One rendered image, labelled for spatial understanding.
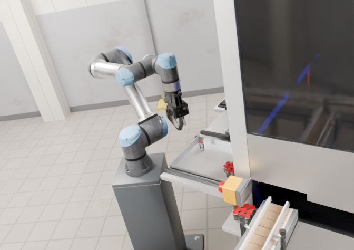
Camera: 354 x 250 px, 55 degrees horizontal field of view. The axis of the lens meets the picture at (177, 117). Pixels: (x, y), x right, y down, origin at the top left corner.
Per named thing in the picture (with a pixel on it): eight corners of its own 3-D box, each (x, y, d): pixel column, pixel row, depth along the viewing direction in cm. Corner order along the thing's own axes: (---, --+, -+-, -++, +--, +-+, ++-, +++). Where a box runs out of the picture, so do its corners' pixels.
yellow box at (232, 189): (249, 194, 123) (248, 179, 120) (241, 207, 118) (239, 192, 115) (231, 189, 127) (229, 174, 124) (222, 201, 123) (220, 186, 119)
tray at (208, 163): (261, 154, 156) (261, 148, 154) (236, 190, 138) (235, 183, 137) (198, 141, 175) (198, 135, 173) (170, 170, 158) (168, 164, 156)
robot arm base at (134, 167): (122, 178, 174) (117, 162, 169) (128, 160, 187) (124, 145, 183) (150, 175, 172) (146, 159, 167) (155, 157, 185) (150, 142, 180)
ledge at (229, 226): (272, 218, 125) (272, 213, 124) (258, 243, 116) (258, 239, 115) (237, 207, 132) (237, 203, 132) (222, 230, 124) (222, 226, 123)
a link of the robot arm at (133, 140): (119, 153, 177) (112, 132, 170) (140, 142, 183) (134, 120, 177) (130, 162, 168) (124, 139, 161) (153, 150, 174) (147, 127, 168)
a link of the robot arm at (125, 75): (75, 60, 172) (118, 66, 133) (95, 53, 177) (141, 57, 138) (83, 81, 176) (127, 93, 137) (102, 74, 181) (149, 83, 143)
